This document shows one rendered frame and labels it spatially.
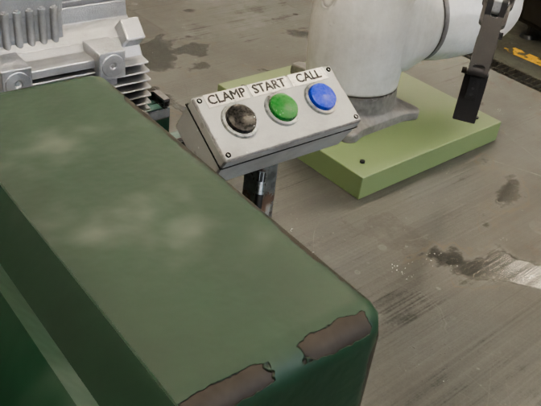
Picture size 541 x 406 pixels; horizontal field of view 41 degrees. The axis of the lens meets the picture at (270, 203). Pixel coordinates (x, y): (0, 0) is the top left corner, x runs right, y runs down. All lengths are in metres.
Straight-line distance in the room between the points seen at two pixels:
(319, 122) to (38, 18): 0.30
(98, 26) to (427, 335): 0.51
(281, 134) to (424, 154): 0.50
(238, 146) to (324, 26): 0.50
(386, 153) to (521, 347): 0.38
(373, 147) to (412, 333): 0.37
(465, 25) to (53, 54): 0.68
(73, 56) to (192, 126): 0.17
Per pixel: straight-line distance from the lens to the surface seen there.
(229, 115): 0.66
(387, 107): 1.19
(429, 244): 1.02
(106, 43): 0.79
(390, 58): 1.14
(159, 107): 1.00
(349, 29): 1.10
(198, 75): 1.38
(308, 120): 0.71
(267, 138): 0.67
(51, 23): 0.79
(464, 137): 1.23
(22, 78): 0.74
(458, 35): 1.22
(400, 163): 1.11
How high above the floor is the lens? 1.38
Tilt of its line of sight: 34 degrees down
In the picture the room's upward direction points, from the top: 7 degrees clockwise
